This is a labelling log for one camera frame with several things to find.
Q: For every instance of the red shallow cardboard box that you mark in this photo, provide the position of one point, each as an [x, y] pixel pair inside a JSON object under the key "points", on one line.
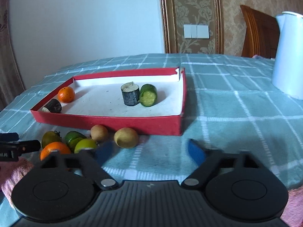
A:
{"points": [[99, 100]]}

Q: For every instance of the white electric kettle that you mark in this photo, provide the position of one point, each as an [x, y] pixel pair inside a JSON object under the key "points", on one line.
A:
{"points": [[288, 66]]}

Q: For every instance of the brown wooden headboard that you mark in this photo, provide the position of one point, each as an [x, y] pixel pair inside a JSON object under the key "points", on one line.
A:
{"points": [[262, 34]]}

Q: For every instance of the brown sugarcane log piece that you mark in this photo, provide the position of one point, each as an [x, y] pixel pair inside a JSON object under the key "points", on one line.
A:
{"points": [[53, 106]]}

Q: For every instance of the white wall switch panel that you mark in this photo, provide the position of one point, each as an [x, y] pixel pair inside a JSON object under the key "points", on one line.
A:
{"points": [[196, 31]]}

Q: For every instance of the tan longan fruit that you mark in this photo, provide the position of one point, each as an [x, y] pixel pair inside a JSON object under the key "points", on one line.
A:
{"points": [[99, 133], [126, 138]]}

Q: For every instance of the green cucumber piece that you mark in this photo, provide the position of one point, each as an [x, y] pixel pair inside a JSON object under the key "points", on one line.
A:
{"points": [[148, 95]]}

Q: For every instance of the small orange tangerine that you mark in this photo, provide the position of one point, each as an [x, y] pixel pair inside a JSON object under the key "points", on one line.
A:
{"points": [[66, 94]]}

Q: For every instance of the green avocado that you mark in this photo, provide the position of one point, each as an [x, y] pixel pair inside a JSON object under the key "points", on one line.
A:
{"points": [[72, 135]]}

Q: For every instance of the light green lime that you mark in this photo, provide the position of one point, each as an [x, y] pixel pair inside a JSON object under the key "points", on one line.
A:
{"points": [[84, 144]]}

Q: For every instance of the gold ornate wall frame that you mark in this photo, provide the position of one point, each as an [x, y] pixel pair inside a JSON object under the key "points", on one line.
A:
{"points": [[177, 13]]}

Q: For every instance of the large orange tangerine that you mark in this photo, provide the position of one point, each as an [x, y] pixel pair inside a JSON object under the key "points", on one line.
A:
{"points": [[54, 146]]}

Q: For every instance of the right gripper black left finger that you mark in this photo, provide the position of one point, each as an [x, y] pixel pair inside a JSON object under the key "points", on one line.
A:
{"points": [[88, 161]]}

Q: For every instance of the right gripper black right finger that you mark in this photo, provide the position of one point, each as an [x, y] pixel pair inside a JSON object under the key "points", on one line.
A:
{"points": [[211, 161]]}

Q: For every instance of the brown curtain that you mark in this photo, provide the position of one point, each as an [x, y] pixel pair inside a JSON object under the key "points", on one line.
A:
{"points": [[11, 81]]}

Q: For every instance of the dark sugarcane piece white end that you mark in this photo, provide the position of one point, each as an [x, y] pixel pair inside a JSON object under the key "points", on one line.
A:
{"points": [[131, 93]]}

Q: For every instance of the dark green round fruit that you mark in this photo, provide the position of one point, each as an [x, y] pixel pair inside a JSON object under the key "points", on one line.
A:
{"points": [[50, 137]]}

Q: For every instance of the green plaid bedsheet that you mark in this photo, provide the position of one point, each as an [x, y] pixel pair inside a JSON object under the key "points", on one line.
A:
{"points": [[231, 104]]}

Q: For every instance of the pink towel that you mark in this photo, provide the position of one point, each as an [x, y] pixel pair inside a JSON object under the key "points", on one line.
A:
{"points": [[11, 174]]}

